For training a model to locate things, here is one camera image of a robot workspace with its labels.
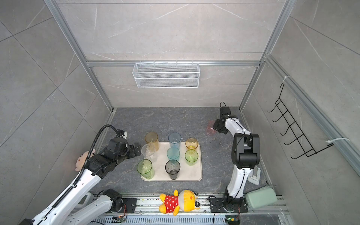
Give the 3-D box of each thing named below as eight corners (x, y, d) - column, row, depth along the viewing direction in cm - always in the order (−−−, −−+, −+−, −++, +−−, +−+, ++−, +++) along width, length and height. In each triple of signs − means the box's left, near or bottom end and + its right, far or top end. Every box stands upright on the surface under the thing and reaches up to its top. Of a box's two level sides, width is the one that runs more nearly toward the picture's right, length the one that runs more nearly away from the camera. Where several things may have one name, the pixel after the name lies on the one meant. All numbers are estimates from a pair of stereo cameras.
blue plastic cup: (173, 156, 94) (171, 145, 83) (169, 145, 99) (167, 133, 88) (183, 152, 96) (183, 141, 84) (178, 142, 101) (178, 130, 90)
